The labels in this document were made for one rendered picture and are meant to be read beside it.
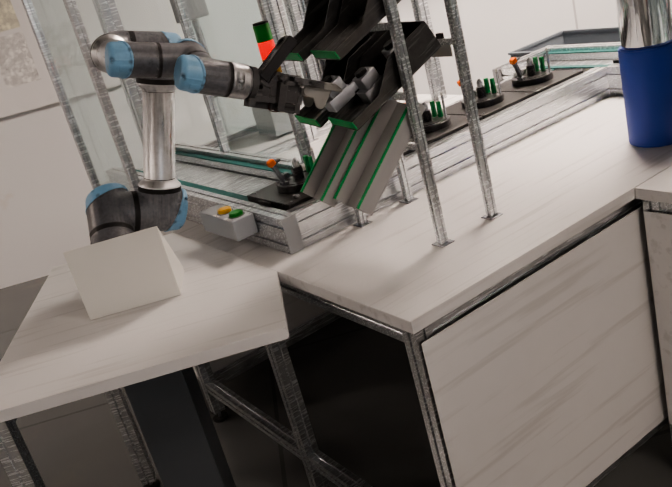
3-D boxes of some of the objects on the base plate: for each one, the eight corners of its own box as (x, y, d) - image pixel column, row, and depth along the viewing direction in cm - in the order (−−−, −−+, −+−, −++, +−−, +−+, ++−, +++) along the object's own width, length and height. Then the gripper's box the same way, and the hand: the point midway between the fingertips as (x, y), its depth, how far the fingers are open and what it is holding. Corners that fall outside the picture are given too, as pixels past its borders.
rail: (291, 254, 209) (280, 216, 205) (160, 210, 281) (150, 182, 277) (308, 246, 211) (297, 208, 208) (174, 204, 283) (164, 176, 280)
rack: (442, 248, 188) (363, -109, 160) (352, 225, 217) (273, -79, 190) (503, 214, 198) (439, -127, 170) (409, 197, 227) (341, -96, 200)
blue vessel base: (667, 150, 210) (656, 49, 201) (617, 146, 223) (605, 51, 214) (701, 130, 218) (692, 32, 209) (650, 128, 231) (640, 35, 221)
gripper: (235, 104, 176) (321, 116, 186) (254, 107, 166) (344, 120, 175) (240, 65, 175) (326, 79, 185) (259, 66, 164) (350, 81, 174)
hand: (331, 86), depth 179 cm, fingers closed on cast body, 4 cm apart
